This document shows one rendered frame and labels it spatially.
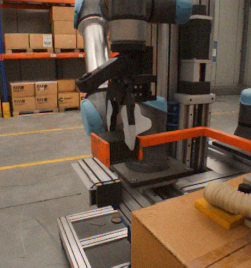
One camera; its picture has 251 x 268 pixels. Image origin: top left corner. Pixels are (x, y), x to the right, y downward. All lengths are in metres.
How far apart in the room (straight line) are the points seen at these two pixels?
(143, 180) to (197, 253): 0.34
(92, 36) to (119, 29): 0.40
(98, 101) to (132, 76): 0.27
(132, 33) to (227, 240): 0.42
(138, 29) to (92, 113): 0.31
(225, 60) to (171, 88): 11.14
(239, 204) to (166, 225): 0.15
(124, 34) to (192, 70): 0.51
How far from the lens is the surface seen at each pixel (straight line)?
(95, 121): 0.75
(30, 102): 7.34
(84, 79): 0.50
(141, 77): 0.53
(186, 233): 0.53
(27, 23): 8.72
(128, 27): 0.52
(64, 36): 7.50
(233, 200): 0.49
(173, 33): 1.03
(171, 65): 1.03
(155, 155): 0.82
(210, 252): 0.49
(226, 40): 12.18
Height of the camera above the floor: 1.37
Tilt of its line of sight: 15 degrees down
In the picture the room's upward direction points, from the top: straight up
